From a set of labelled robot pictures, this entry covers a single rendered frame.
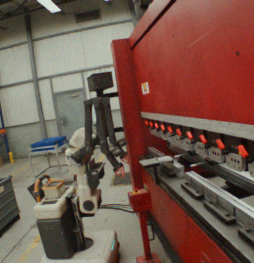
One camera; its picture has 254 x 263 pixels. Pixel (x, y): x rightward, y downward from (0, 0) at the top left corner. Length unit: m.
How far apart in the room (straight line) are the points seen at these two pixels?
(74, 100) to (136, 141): 6.63
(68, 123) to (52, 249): 7.64
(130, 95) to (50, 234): 1.78
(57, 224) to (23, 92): 8.47
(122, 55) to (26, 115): 7.59
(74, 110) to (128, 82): 6.63
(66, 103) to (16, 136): 2.45
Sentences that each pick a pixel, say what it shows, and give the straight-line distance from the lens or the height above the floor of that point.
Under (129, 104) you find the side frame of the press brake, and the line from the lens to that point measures 3.17.
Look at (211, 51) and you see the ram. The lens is 1.37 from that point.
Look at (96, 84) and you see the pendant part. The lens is 3.27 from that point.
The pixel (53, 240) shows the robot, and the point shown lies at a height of 0.48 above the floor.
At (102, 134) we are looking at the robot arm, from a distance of 2.03.
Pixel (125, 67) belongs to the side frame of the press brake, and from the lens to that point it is 3.19.
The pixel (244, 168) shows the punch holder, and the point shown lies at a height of 1.19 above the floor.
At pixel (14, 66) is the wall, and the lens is 10.69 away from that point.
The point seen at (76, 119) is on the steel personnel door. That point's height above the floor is 1.15.
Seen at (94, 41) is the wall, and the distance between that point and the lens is 9.72.
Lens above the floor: 1.57
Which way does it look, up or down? 8 degrees down
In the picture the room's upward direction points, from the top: 9 degrees counter-clockwise
